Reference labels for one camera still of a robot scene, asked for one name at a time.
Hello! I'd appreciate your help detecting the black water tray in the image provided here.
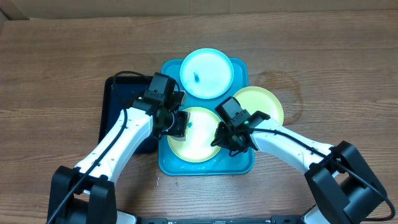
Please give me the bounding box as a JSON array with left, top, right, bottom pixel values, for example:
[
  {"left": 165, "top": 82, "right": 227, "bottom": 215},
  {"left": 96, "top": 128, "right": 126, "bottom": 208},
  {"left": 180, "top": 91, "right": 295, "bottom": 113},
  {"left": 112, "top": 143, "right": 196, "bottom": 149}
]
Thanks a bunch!
[{"left": 98, "top": 76, "right": 159, "bottom": 154}]

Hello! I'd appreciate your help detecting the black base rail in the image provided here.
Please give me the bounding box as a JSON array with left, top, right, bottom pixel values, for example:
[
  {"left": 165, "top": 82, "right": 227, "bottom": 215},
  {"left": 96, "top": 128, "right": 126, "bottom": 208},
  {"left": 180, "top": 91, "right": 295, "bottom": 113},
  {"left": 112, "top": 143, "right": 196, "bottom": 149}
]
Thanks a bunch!
[{"left": 137, "top": 215, "right": 304, "bottom": 224}]

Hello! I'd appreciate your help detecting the yellow-green plate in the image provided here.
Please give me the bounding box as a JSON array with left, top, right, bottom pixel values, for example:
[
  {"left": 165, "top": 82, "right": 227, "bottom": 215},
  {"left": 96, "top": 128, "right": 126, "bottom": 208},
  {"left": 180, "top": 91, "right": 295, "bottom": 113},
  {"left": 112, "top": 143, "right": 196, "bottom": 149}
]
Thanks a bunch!
[
  {"left": 234, "top": 86, "right": 284, "bottom": 124},
  {"left": 167, "top": 107, "right": 221, "bottom": 162}
]

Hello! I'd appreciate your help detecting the light blue plate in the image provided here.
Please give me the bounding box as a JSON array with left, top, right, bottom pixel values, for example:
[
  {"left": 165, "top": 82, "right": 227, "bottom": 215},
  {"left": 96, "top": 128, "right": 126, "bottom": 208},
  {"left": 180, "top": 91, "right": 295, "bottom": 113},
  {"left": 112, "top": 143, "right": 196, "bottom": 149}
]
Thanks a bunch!
[{"left": 180, "top": 48, "right": 234, "bottom": 100}]

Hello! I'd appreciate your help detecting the turquoise plastic tray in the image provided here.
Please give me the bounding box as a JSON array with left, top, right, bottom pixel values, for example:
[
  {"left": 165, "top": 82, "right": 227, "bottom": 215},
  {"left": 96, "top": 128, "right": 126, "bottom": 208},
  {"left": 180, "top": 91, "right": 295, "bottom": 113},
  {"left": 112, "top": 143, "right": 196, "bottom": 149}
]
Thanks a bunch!
[{"left": 158, "top": 57, "right": 254, "bottom": 176}]

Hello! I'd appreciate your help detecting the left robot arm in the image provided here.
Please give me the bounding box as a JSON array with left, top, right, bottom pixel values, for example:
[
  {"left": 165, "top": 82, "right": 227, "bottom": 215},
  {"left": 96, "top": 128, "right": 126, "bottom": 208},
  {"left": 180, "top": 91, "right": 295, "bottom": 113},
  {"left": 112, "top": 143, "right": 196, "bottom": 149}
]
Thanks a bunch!
[{"left": 47, "top": 73, "right": 190, "bottom": 224}]

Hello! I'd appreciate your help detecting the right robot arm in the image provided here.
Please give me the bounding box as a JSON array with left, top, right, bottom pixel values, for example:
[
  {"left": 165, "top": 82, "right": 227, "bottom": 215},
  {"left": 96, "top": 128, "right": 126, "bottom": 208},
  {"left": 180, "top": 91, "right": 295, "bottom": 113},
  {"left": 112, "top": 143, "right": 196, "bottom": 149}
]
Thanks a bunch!
[{"left": 212, "top": 96, "right": 391, "bottom": 223}]

